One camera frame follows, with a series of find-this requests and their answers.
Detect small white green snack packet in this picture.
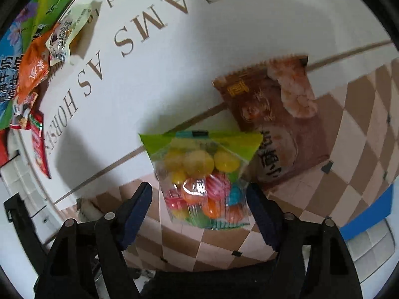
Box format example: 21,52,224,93
45,0,102,67

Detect red long snack packet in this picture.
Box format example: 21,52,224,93
29,111,51,179

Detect orange snack packet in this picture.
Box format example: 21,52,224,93
15,24,58,104

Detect colourful candy bag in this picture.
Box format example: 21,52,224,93
139,131,262,230

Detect white tufted chair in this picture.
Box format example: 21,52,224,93
346,219,396,283

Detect brown pastry snack packet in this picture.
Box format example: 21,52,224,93
212,55,329,186

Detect green blue snack bag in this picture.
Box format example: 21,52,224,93
1,0,70,130

